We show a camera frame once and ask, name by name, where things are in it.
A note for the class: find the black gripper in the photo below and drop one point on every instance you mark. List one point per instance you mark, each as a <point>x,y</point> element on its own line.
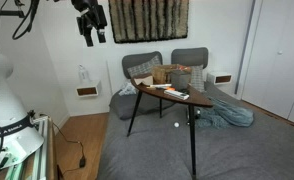
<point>91,15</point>

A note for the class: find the white remote control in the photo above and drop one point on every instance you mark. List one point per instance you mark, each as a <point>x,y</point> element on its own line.
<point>176,94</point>

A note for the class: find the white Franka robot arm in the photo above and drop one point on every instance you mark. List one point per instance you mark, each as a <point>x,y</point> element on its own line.
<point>7,110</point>

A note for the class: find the small black white object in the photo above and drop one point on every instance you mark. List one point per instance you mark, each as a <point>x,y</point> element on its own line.
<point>197,114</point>

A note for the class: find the clear plastic bottle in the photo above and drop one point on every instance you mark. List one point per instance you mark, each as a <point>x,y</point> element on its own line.
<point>83,75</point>

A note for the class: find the gray headboard cushion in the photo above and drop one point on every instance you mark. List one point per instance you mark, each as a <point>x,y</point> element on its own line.
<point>137,60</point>
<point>190,56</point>

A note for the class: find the white floating nightstand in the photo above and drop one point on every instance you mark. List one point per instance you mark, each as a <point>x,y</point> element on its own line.
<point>220,78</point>
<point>87,90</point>

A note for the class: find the gray plaid pillow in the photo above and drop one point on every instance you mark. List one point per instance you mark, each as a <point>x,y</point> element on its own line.
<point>197,78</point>
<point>143,68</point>

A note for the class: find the small white patterned pillow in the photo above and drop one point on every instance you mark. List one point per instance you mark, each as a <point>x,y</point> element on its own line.
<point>128,89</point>

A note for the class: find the plain dark gray pillow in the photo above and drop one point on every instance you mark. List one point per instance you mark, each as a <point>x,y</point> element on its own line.
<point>123,105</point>

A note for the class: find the brown wooden organizer box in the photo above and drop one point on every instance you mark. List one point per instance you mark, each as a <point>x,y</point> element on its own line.
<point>161,74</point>

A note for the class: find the white pen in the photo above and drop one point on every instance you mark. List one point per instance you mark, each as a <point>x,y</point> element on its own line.
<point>158,85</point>

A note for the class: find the orange pen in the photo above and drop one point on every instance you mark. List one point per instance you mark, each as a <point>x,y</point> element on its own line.
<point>169,89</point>

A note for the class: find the orange capped marker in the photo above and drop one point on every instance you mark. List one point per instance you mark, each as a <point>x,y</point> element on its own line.
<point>184,68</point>

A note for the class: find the gray square cup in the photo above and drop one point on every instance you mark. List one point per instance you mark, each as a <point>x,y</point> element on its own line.
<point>180,80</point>

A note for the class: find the dark wooden three-legged table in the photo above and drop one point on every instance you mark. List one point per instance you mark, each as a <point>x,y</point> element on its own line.
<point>197,97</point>

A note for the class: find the small white ball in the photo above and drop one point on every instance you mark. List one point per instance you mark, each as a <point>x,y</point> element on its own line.
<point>176,124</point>

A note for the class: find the teal knit blanket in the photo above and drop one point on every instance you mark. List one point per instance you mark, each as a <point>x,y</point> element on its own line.
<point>232,115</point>

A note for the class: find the gray bed cover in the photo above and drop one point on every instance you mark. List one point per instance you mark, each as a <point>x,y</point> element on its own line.
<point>240,153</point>

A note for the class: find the beige black wall rug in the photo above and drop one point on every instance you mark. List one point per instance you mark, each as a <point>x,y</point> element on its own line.
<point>148,20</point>

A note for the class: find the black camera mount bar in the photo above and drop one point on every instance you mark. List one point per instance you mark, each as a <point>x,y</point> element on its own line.
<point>7,13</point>

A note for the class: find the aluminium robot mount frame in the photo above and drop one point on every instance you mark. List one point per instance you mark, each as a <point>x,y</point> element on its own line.
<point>42,150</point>

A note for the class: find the gray wall trim strip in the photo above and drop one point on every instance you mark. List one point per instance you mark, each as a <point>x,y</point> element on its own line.
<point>245,46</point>

